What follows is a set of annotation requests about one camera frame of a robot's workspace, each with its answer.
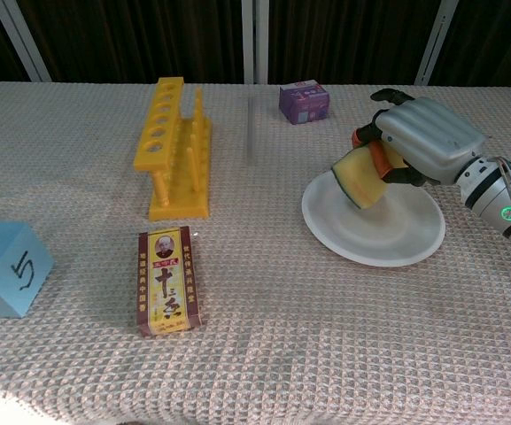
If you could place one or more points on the slanted white frame post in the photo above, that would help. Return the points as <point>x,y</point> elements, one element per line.
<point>22,42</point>
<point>434,44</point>

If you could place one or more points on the yellow green sponge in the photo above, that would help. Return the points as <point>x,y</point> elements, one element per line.
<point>361,177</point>

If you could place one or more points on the double upright white frame post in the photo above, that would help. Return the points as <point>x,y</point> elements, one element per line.
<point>255,40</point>

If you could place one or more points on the beige waffle tablecloth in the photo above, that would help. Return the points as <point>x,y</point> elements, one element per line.
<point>281,345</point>

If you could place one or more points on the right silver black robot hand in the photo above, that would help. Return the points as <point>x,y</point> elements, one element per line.
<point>428,133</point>

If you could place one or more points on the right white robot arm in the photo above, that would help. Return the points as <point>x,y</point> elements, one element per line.
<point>490,195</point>

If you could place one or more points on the yellow test tube rack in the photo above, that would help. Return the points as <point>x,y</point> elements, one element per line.
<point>166,201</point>

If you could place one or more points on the brown yellow spice box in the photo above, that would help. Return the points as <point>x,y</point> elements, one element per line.
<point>168,283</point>

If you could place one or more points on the clear glass test tube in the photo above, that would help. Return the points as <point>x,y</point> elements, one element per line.
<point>251,128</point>

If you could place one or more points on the black pleated curtain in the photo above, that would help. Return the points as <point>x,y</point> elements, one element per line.
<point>126,40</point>

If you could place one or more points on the white paper plate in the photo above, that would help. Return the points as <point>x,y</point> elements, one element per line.
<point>370,239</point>

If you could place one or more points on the small purple carton box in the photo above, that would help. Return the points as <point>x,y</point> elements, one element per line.
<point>301,104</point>

